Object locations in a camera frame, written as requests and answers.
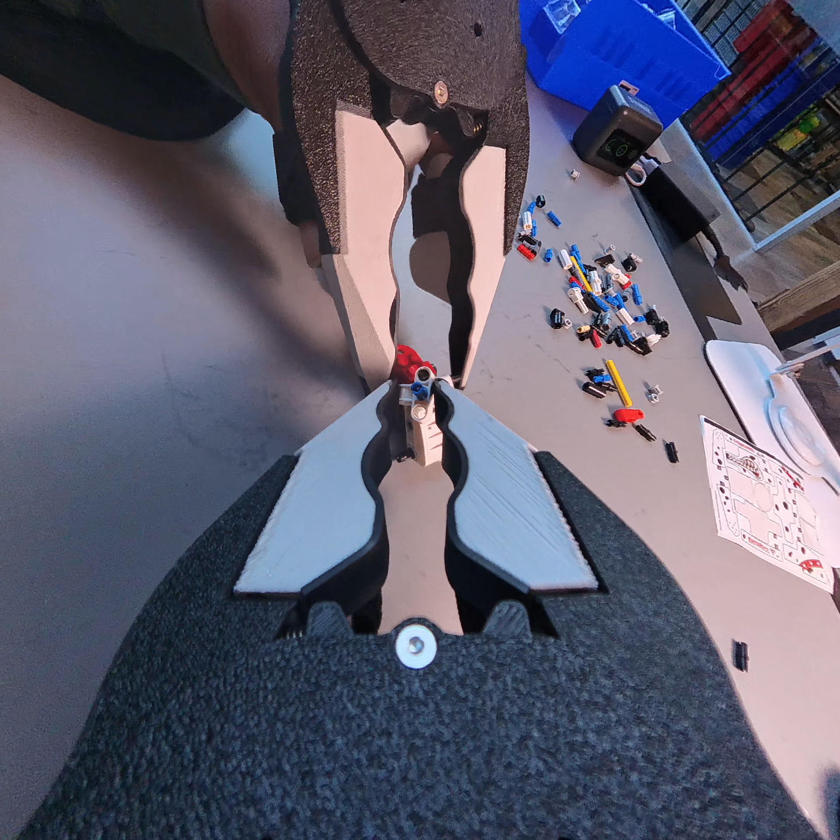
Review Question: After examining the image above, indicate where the red white black brick subassembly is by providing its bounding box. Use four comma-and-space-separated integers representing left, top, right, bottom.
392, 342, 450, 471

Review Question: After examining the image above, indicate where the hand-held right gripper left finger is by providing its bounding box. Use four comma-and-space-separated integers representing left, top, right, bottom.
231, 385, 401, 628

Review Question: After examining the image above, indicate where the sticker sheet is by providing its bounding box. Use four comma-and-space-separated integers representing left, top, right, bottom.
700, 416, 840, 592

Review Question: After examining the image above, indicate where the grey desk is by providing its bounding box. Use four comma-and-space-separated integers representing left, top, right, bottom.
0, 66, 840, 840

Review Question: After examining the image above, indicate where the white booklet stand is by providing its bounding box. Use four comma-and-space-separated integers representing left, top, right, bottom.
705, 329, 840, 493

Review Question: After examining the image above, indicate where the person's left forearm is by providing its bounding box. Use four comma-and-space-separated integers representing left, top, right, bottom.
0, 0, 296, 143

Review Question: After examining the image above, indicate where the black power adapter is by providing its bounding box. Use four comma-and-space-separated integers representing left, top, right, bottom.
644, 158, 749, 283

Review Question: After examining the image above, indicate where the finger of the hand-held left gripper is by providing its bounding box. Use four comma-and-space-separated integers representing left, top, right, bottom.
319, 100, 424, 391
418, 142, 510, 388

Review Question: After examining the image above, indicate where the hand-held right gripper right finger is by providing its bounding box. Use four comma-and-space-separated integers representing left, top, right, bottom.
437, 385, 602, 628

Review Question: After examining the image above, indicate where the person's left hand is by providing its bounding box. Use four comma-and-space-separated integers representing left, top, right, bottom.
297, 217, 329, 273

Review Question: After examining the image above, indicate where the blue plastic bin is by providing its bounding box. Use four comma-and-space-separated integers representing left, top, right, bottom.
519, 0, 729, 112

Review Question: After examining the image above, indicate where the black box device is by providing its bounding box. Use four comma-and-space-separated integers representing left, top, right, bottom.
571, 82, 664, 178

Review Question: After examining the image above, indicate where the pile of small toy bricks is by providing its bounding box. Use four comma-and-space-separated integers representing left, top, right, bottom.
512, 195, 677, 441

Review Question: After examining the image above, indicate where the wire shelf rack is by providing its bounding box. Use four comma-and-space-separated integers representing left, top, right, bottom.
683, 0, 840, 244

